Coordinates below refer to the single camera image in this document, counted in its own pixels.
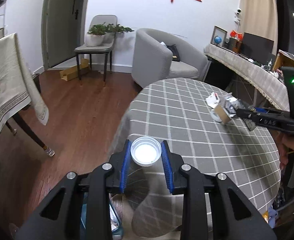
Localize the clear plastic cup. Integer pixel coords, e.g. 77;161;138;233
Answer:
131;136;161;167

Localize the foil wrapper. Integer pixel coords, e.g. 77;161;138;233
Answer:
219;93;246;118

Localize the cardboard tape roll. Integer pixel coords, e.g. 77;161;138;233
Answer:
214;105;231;124

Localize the white paper packaging box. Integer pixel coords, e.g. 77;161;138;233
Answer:
205;92;220;109

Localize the long sideboard beige cloth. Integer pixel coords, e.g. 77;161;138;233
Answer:
204;44;289;111

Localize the grey checked tablecloth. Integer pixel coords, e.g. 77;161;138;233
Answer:
108;78;281;238

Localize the wooden shelf box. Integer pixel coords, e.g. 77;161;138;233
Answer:
272;50;294;72

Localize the black monitor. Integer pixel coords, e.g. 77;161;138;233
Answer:
240;33;274;64

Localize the grey armchair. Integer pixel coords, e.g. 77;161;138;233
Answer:
132;28;210;88

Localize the black handbag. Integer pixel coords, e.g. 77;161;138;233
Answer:
167;44;180;62

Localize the small blue globe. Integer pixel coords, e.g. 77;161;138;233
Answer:
214;35;222;46

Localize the beige curtain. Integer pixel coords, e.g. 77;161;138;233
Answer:
240;0;278;55

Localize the framed picture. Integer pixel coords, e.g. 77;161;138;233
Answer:
210;25;228;47

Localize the flat cardboard box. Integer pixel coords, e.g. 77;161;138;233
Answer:
60;59;90;81

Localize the beige table cloth left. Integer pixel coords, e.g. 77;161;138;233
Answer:
0;33;49;132

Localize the potted green plant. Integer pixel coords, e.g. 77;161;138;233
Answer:
85;23;134;47

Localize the grey door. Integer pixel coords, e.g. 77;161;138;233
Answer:
41;0;84;69

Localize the white security camera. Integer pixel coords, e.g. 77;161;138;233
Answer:
234;8;242;25

